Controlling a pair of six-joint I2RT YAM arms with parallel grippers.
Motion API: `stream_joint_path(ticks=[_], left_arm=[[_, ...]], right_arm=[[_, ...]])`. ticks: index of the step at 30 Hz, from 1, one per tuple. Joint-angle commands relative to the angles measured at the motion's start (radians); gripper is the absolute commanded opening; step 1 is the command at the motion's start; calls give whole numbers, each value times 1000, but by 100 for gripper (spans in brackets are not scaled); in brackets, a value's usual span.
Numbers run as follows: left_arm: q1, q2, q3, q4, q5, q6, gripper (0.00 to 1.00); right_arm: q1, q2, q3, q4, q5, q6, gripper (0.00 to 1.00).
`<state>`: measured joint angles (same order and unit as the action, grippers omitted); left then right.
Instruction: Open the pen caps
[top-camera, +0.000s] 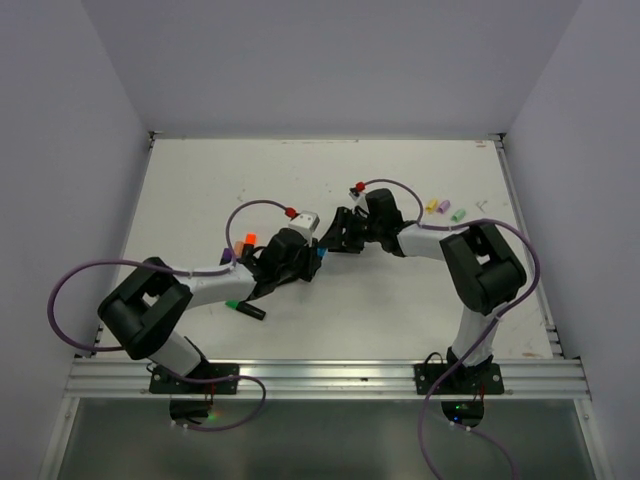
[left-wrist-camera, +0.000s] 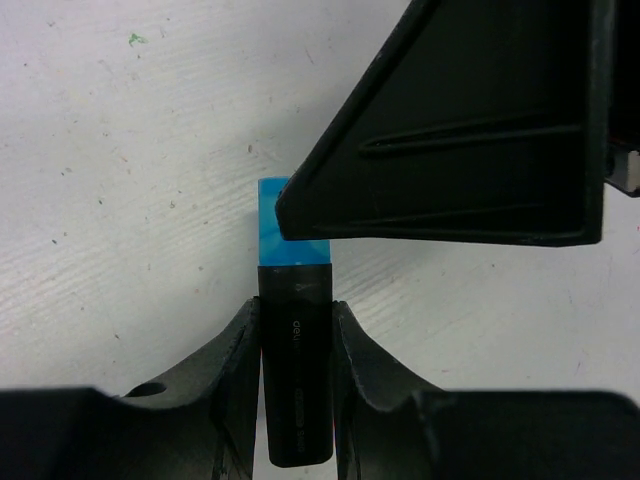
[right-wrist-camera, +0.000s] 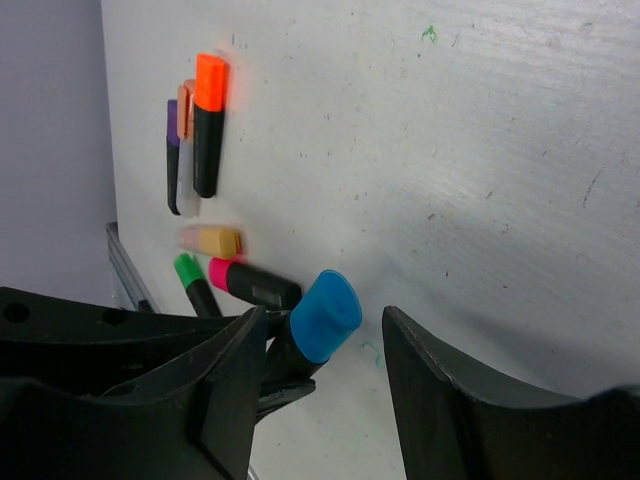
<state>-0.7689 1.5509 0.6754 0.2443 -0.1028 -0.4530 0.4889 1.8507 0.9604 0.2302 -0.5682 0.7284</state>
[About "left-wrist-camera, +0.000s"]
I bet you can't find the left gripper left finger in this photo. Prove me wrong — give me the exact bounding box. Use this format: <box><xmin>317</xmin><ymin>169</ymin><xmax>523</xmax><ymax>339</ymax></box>
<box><xmin>120</xmin><ymin>298</ymin><xmax>260</xmax><ymax>479</ymax></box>

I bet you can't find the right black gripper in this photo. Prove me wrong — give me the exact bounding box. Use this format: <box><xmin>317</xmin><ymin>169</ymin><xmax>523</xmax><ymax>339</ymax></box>
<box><xmin>605</xmin><ymin>0</ymin><xmax>639</xmax><ymax>195</ymax></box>

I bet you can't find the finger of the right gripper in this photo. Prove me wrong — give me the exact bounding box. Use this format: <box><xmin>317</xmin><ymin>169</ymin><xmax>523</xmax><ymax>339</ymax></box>
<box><xmin>276</xmin><ymin>1</ymin><xmax>615</xmax><ymax>247</ymax></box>

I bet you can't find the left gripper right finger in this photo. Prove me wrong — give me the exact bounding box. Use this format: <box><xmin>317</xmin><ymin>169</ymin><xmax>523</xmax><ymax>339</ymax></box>
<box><xmin>332</xmin><ymin>301</ymin><xmax>442</xmax><ymax>479</ymax></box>

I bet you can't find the blue capped black highlighter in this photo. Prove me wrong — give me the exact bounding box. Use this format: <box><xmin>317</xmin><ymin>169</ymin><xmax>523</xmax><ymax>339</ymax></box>
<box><xmin>258</xmin><ymin>177</ymin><xmax>333</xmax><ymax>468</ymax></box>

